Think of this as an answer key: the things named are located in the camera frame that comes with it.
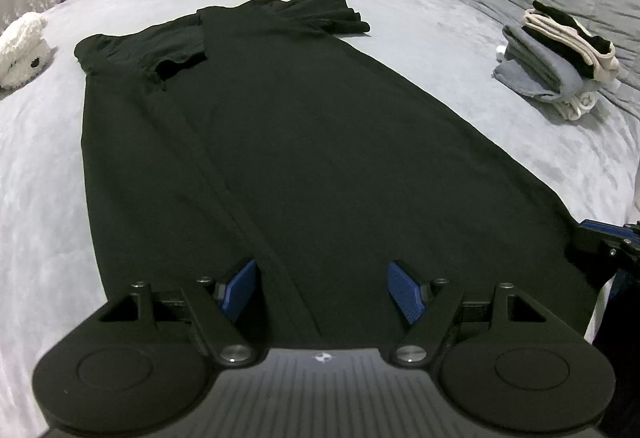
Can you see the black t-shirt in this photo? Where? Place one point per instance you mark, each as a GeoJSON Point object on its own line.
{"type": "Point", "coordinates": [258, 132]}

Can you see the black garment on pile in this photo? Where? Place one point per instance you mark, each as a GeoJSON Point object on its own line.
{"type": "Point", "coordinates": [564, 27]}

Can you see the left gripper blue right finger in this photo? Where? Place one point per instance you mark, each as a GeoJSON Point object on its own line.
{"type": "Point", "coordinates": [410, 292]}

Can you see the cream folded garment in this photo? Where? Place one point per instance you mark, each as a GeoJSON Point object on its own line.
{"type": "Point", "coordinates": [581, 104]}

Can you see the grey cloth at right edge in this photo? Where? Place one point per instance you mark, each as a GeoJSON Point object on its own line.
{"type": "Point", "coordinates": [531, 69]}

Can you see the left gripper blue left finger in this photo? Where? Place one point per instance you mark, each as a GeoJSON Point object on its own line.
{"type": "Point", "coordinates": [236, 288]}

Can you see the white plush dog toy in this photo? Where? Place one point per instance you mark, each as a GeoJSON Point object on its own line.
{"type": "Point", "coordinates": [24, 51]}

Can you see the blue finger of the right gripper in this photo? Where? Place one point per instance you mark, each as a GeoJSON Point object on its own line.
{"type": "Point", "coordinates": [620, 233]}

